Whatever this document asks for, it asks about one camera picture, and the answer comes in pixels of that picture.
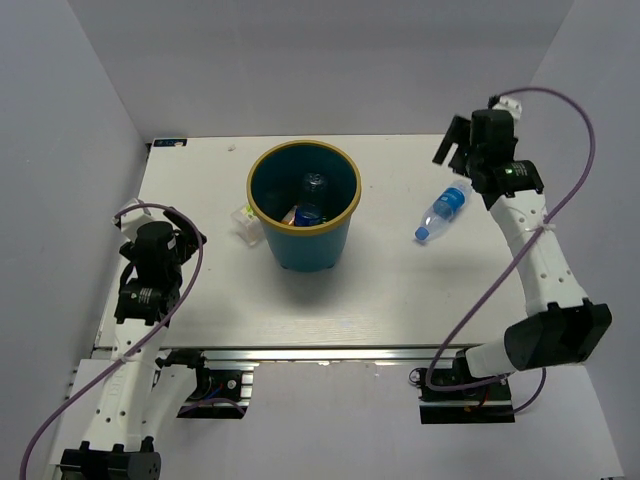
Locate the large blue label water bottle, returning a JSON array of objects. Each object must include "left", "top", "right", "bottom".
[{"left": 414, "top": 180, "right": 472, "bottom": 244}]

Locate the orange juice bottle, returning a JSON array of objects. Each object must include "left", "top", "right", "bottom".
[{"left": 281, "top": 205, "right": 297, "bottom": 226}]

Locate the small clear blue label bottle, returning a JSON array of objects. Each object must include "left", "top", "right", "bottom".
[{"left": 294, "top": 173, "right": 328, "bottom": 227}]

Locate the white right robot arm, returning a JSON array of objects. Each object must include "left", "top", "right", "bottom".
[{"left": 433, "top": 109, "right": 612, "bottom": 399}]

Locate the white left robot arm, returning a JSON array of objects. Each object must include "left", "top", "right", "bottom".
[{"left": 59, "top": 203, "right": 212, "bottom": 479}]

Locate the teal bin with yellow rim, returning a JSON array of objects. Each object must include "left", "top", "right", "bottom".
[{"left": 247, "top": 140, "right": 362, "bottom": 272}]

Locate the clear apple juice bottle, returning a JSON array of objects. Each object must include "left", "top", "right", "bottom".
[{"left": 231, "top": 204, "right": 264, "bottom": 246}]

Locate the blue sticker left corner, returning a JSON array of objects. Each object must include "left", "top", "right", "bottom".
[{"left": 152, "top": 138, "right": 187, "bottom": 148}]

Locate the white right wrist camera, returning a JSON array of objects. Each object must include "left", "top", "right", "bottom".
[{"left": 488, "top": 95, "right": 523, "bottom": 122}]

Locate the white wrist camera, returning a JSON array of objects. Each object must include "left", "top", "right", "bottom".
[
  {"left": 488, "top": 95, "right": 523, "bottom": 122},
  {"left": 112, "top": 207, "right": 155, "bottom": 241}
]

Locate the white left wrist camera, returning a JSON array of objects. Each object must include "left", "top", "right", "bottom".
[{"left": 112, "top": 207, "right": 155, "bottom": 241}]

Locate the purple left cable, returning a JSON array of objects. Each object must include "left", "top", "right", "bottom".
[{"left": 18, "top": 202, "right": 205, "bottom": 480}]

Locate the purple cable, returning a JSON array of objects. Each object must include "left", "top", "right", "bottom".
[
  {"left": 424, "top": 87, "right": 597, "bottom": 414},
  {"left": 18, "top": 202, "right": 205, "bottom": 480}
]

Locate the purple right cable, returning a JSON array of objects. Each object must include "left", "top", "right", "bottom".
[{"left": 424, "top": 87, "right": 597, "bottom": 414}]

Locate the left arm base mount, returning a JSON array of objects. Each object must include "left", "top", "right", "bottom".
[{"left": 155, "top": 348, "right": 255, "bottom": 419}]

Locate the aluminium front rail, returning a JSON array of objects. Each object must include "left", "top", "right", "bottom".
[{"left": 89, "top": 344, "right": 569, "bottom": 364}]

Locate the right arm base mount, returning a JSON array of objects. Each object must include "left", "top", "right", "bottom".
[{"left": 408, "top": 368, "right": 515, "bottom": 425}]

